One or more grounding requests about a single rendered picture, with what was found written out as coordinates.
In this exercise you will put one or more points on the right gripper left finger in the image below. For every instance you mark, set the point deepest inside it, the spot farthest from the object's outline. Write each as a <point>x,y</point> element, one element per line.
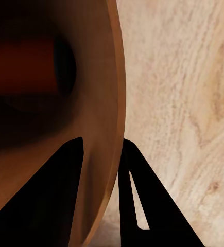
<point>42,210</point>

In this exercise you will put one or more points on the trash can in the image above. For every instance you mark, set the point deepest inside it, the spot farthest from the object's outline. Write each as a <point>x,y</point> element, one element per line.
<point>34,126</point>

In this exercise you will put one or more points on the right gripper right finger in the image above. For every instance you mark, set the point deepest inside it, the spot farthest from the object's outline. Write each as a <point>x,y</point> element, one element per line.
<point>167,225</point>

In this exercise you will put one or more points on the can of soda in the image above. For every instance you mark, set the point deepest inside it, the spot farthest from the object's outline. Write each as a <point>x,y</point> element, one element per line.
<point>32,65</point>

